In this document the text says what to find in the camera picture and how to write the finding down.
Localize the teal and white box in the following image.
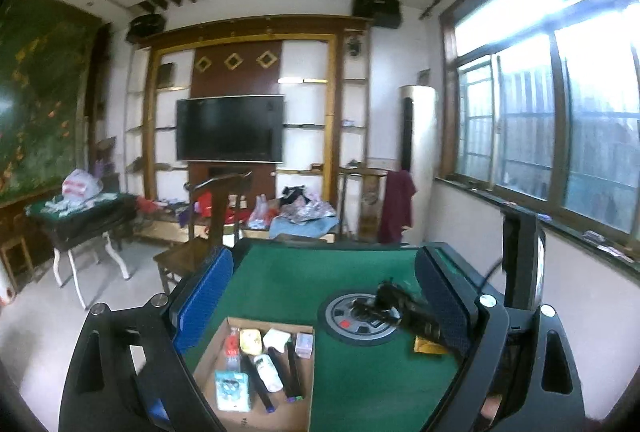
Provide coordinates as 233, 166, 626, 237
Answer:
214, 371, 252, 413

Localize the pink plastic bag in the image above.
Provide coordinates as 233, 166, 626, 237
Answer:
248, 194, 274, 231

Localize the green felt mahjong table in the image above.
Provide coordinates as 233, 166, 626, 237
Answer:
170, 234, 507, 432

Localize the yellow paper packet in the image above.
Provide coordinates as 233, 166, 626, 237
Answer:
413, 334, 449, 357

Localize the wooden chair with carved back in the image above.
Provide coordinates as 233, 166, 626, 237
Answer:
337, 165, 389, 243

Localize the white and red plastic bag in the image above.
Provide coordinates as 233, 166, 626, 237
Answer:
60, 168, 105, 201

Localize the brown framed window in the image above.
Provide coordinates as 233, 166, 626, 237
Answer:
439, 0, 640, 259

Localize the small wooden stool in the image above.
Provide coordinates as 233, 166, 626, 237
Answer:
0, 232, 34, 295

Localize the white plastic bottle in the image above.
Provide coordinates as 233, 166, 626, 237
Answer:
252, 354, 284, 394

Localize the white standing air conditioner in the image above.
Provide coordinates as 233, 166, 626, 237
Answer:
398, 84, 439, 193

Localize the pile of clothes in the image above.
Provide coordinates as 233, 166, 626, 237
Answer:
270, 184, 339, 239

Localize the black cylindrical motor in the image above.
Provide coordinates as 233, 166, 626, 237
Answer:
352, 281, 443, 344

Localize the folding table with white legs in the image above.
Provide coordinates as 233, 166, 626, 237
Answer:
25, 192, 139, 311

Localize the white charger plug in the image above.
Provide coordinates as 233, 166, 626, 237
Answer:
262, 328, 294, 354

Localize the black flat screen television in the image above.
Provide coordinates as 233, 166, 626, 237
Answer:
175, 94, 286, 164

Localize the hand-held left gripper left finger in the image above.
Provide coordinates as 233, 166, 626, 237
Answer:
57, 246, 236, 432

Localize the green floral wall painting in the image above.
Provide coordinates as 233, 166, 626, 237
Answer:
0, 0, 102, 209

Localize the maroon garment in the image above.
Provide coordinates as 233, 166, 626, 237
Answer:
377, 170, 418, 245

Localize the wooden wall shelf unit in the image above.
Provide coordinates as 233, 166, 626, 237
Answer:
122, 14, 374, 243

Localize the round grey table centre panel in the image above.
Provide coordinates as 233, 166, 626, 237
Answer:
317, 292, 402, 346

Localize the dark wooden chair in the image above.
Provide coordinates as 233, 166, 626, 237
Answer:
153, 172, 254, 297

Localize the yellow tin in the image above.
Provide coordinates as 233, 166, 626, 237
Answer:
239, 329, 264, 356

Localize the shallow cardboard box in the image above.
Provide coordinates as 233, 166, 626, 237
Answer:
192, 316, 317, 432

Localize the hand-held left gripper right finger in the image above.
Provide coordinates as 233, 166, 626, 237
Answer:
414, 244, 587, 432

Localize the small white card box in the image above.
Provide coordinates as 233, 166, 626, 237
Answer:
294, 332, 315, 361

